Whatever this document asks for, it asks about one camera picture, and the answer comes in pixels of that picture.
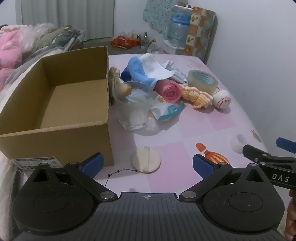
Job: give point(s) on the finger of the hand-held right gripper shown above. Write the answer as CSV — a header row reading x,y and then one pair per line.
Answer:
x,y
252,151
285,143

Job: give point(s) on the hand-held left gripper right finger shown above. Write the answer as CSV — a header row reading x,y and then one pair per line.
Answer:
x,y
201,164

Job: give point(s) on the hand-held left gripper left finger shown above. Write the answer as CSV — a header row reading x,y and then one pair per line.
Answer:
x,y
94,163

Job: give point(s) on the white medical tape roll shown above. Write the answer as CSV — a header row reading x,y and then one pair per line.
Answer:
x,y
237,144

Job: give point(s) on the white baseball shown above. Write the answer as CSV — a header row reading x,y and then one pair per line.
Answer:
x,y
221,98

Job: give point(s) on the white wet wipes packet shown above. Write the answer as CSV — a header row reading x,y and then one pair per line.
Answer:
x,y
166,110

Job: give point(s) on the orange white striped towel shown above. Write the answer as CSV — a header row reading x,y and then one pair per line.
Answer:
x,y
196,97

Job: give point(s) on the brown cardboard box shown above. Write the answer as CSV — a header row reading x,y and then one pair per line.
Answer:
x,y
69,97

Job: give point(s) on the pink garbage bag roll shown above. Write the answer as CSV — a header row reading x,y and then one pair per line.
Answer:
x,y
170,92

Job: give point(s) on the blue white knit towel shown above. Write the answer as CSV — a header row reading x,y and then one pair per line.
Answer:
x,y
148,67

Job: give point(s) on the person's right hand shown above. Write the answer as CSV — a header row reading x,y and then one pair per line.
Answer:
x,y
291,220

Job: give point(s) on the round white pad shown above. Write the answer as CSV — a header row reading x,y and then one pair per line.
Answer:
x,y
141,161

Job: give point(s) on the clear glass cup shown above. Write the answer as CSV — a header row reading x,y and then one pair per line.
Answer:
x,y
134,115

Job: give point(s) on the clear packing tape roll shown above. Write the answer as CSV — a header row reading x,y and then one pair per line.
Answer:
x,y
201,86

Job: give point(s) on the cream knotted sock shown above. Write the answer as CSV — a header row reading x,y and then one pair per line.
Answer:
x,y
115,78

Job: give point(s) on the clear plastic wrapper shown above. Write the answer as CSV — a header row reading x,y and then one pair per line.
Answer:
x,y
178,75

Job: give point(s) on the white water dispenser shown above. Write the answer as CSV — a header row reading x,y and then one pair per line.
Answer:
x,y
172,48

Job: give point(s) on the white plastic bag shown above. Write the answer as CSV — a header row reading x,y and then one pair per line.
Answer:
x,y
156,48

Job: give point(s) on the orange snack bag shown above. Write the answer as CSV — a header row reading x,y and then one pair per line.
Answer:
x,y
124,41

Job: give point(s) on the orange grey patterned cloth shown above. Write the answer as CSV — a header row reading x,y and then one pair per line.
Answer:
x,y
198,34

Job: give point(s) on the small glass bottle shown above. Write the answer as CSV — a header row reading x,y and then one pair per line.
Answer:
x,y
138,37
145,37

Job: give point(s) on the blue water bottle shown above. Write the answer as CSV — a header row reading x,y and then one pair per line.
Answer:
x,y
179,25

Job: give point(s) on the pink plush toy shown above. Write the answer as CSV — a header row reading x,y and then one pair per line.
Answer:
x,y
9,51

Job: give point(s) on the clear plastic bag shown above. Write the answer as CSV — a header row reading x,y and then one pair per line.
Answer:
x,y
34,34

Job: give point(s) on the white curtain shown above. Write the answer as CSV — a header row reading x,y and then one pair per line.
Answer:
x,y
69,16

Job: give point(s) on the blue floral cloth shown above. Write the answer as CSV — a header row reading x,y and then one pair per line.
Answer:
x,y
157,16

